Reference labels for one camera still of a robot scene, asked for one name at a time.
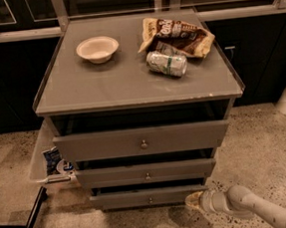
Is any white paper bowl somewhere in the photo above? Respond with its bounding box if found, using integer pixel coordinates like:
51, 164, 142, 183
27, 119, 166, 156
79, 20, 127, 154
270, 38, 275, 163
77, 36, 119, 64

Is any black floor bar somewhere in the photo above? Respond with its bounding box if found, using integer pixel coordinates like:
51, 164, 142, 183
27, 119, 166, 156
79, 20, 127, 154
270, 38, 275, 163
25, 186, 47, 228

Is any grey bottom drawer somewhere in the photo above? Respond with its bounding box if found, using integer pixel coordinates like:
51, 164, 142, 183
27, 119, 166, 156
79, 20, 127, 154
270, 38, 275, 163
91, 178, 206, 210

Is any grey drawer cabinet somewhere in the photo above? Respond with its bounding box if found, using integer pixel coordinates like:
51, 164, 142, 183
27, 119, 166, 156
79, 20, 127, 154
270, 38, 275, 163
24, 5, 254, 199

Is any brown chip bag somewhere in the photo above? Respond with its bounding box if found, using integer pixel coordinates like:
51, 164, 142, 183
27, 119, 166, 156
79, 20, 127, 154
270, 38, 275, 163
140, 17, 214, 59

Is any silver green soda can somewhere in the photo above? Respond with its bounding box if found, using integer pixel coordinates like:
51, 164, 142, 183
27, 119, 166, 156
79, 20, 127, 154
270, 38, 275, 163
146, 51, 187, 77

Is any blue snack packet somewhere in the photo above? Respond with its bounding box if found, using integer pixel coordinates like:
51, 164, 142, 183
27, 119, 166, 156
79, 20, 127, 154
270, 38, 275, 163
43, 146, 74, 175

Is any grey drawer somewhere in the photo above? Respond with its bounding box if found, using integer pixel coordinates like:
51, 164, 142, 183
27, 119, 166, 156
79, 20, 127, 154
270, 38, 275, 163
53, 120, 228, 162
75, 158, 215, 189
91, 178, 206, 210

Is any grey top drawer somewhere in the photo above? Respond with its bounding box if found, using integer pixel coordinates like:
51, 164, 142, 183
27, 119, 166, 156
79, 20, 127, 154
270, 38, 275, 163
53, 120, 228, 162

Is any grey middle drawer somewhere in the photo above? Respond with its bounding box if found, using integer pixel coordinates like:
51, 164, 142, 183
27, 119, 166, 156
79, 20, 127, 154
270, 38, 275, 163
75, 158, 215, 189

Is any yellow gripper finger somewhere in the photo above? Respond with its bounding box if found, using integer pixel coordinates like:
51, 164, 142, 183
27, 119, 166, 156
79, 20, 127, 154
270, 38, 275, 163
184, 191, 203, 210

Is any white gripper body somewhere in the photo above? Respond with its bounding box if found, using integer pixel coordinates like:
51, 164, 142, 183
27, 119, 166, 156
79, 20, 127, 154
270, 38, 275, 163
199, 190, 216, 214

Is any clear plastic bin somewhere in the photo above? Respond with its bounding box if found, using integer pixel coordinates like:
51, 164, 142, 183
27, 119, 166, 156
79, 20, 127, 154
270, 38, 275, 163
29, 121, 80, 190

